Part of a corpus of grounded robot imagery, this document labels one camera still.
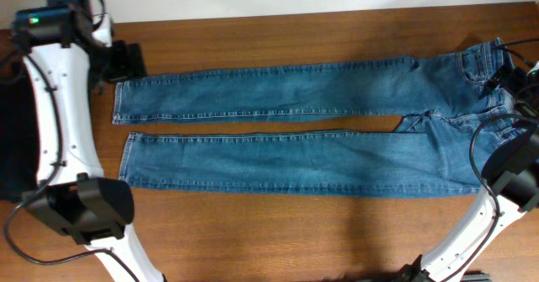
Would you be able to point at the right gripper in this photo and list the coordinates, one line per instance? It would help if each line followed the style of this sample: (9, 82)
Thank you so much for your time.
(514, 82)

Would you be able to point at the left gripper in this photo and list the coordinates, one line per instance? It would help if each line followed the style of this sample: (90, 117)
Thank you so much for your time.
(127, 61)

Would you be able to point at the blue denim jeans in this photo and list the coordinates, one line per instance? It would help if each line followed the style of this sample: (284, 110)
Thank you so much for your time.
(450, 124)

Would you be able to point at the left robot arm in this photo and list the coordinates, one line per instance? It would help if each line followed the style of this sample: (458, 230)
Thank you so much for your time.
(67, 51)

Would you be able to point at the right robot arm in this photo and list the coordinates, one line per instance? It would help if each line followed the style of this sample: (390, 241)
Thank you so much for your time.
(509, 180)

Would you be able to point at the black folded garment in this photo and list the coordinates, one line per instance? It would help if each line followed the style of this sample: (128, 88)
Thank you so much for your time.
(19, 138)

